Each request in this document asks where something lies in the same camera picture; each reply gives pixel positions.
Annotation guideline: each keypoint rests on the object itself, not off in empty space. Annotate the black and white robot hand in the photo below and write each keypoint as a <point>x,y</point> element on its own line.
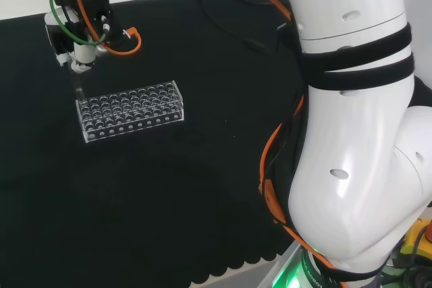
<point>98,11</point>

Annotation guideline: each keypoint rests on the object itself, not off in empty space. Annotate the clear glass test tube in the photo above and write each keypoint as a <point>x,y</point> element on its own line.
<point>78,87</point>

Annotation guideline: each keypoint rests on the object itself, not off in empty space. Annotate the clear plastic test tube rack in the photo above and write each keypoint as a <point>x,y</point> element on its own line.
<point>135,112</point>

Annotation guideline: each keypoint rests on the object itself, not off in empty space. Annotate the black bench cloth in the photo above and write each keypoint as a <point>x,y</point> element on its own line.
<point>152,200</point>

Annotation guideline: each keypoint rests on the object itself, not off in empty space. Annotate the yellow stop button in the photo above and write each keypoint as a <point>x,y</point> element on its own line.
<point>416,237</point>

